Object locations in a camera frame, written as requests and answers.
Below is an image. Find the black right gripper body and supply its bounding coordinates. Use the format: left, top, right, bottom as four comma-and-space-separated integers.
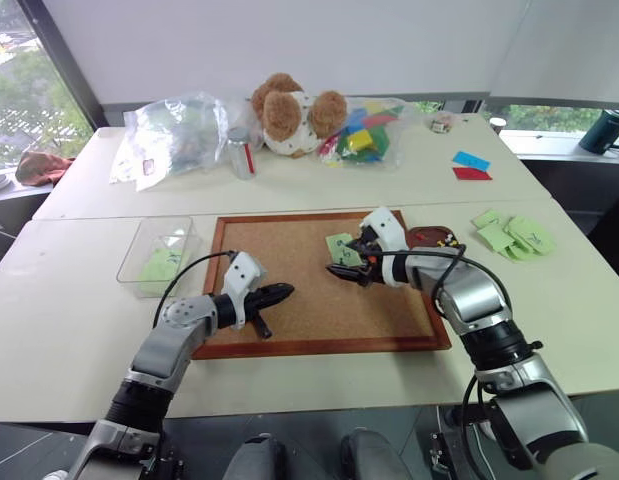
356, 227, 388, 289

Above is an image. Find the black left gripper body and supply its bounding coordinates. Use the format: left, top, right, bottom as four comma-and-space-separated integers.
242, 287, 271, 322

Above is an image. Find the brown oval tray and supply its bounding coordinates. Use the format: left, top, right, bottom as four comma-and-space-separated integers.
405, 224, 466, 253

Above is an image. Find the clear plastic box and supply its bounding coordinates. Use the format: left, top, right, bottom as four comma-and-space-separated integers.
115, 215, 204, 300

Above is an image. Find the wood-framed cork board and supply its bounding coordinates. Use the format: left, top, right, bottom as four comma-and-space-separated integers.
191, 209, 453, 361

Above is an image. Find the bag of coloured blocks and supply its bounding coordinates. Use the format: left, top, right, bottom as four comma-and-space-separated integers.
315, 96, 421, 172

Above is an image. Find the dark rounded shape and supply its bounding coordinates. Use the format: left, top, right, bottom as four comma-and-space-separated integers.
222, 433, 301, 480
338, 430, 416, 480

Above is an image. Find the red paper card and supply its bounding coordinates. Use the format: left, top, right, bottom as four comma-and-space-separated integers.
451, 166, 495, 184

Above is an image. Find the brown and white plush toy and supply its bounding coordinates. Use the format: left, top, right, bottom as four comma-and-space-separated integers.
250, 72, 350, 159

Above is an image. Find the blue paper card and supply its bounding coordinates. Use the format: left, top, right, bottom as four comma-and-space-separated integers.
451, 150, 492, 171

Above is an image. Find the silver can with red label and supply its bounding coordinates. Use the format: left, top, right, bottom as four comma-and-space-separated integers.
226, 127, 258, 180

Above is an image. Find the clear plastic bag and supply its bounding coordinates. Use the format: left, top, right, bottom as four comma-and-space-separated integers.
108, 90, 243, 192

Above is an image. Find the pink cloth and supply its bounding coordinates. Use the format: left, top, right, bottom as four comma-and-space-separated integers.
14, 151, 76, 187

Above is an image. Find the dark green mug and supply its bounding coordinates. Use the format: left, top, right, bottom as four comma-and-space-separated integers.
578, 108, 619, 153

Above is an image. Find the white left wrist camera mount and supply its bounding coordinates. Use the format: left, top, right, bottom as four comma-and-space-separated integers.
221, 251, 268, 332

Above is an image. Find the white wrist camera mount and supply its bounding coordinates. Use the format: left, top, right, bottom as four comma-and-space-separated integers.
358, 206, 414, 288
221, 251, 268, 332

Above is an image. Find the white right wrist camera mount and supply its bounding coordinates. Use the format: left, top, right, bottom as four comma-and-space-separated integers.
358, 206, 414, 288

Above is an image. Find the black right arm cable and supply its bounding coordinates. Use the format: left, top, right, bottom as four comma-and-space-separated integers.
371, 242, 469, 317

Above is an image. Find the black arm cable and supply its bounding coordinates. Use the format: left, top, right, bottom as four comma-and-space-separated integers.
152, 249, 238, 330
371, 242, 469, 317

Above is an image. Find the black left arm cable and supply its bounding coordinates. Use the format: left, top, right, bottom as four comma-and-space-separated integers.
152, 249, 238, 330

